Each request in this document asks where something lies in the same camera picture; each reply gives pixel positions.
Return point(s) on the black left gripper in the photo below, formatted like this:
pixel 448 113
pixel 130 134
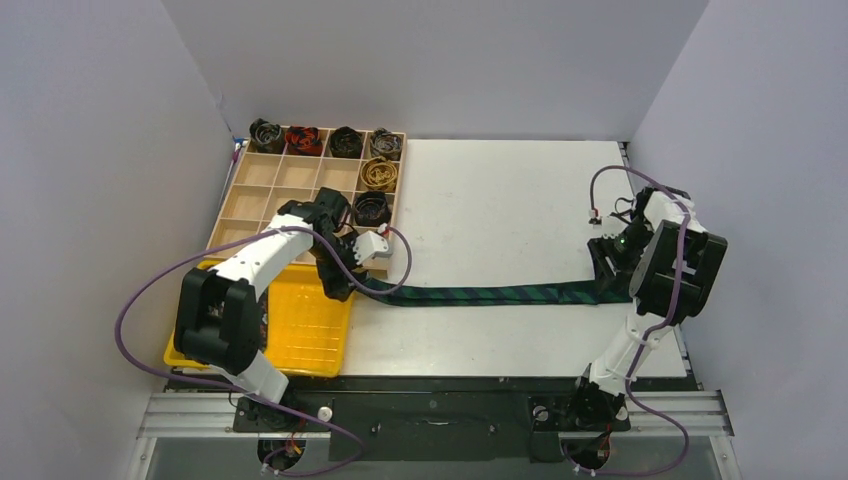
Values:
pixel 334 282

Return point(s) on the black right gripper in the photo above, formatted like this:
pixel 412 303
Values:
pixel 605 258

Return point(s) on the green navy striped tie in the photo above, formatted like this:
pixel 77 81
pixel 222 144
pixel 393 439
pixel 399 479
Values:
pixel 565 293

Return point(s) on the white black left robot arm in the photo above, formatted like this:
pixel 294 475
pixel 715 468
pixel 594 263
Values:
pixel 292 232

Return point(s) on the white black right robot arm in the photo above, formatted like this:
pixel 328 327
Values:
pixel 666 263

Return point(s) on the yellow plastic tray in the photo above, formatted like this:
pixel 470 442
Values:
pixel 307 331

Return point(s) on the floral dark tie in tray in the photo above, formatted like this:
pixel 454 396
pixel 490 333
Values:
pixel 263 322

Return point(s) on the rolled navy floral tie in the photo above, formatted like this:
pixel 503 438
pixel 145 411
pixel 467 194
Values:
pixel 371 209

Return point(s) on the rolled yellow beetle tie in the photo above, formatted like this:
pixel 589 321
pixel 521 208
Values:
pixel 379 174

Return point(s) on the wooden compartment organizer box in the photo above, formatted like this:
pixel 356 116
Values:
pixel 262 183

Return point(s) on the rolled black gold tie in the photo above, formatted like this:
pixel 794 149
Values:
pixel 346 142

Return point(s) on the rolled grey patterned tie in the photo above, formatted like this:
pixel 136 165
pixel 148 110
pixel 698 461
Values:
pixel 386 144

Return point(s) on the rolled red black tie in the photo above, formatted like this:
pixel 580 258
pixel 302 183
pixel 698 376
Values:
pixel 304 141

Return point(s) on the rolled black grey tie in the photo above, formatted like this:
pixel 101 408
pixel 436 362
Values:
pixel 267 137

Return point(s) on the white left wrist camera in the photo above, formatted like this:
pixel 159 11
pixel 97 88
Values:
pixel 370 245

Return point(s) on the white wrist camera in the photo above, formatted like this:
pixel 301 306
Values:
pixel 608 227
pixel 370 245

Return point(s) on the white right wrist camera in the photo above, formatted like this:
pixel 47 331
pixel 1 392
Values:
pixel 608 227

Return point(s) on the aluminium black mounting rail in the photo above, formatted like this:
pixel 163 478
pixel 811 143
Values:
pixel 445 419

